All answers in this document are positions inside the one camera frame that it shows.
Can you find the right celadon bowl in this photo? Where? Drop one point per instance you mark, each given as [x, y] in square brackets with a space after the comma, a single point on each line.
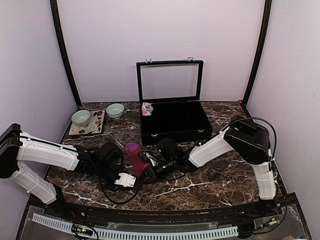
[115, 110]

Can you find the celadon bowl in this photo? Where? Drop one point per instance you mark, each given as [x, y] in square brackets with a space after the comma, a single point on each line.
[115, 110]
[81, 118]

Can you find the right black frame post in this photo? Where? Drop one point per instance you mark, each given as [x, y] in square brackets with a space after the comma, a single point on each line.
[258, 52]

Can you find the black frame post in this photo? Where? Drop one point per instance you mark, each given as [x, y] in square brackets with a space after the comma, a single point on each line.
[63, 51]
[258, 52]

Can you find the black display case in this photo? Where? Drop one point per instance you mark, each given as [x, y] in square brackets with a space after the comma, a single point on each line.
[173, 89]

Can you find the left celadon bowl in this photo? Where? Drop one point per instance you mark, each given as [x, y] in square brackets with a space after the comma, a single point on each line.
[81, 118]

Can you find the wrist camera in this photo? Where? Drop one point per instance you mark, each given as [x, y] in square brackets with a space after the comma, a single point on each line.
[110, 154]
[167, 148]

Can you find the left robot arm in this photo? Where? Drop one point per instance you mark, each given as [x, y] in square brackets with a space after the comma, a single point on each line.
[17, 147]

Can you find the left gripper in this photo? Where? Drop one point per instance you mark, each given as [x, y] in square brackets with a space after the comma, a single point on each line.
[120, 187]

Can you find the pink patterned sock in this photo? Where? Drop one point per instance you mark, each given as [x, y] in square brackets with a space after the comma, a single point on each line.
[146, 109]

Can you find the black front rail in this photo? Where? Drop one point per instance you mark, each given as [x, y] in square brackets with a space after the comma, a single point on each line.
[238, 214]

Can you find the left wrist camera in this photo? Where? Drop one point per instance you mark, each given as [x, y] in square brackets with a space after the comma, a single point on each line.
[110, 154]

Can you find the left black frame post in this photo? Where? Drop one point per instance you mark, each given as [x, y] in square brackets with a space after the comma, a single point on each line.
[63, 51]

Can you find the small circuit board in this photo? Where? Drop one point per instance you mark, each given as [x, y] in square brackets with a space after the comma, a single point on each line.
[80, 230]

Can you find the floral coaster mat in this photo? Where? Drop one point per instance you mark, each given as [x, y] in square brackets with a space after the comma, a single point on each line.
[94, 126]

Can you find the white slotted cable duct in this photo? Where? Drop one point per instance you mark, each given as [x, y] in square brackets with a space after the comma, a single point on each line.
[121, 231]

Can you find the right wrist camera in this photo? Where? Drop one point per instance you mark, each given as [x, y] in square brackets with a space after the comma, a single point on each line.
[167, 148]

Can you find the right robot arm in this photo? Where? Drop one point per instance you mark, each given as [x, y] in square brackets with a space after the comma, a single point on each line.
[243, 135]

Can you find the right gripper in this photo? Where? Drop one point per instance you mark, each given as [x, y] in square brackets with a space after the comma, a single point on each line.
[152, 175]

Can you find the maroon striped sock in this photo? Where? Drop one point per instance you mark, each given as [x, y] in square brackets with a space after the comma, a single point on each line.
[132, 150]

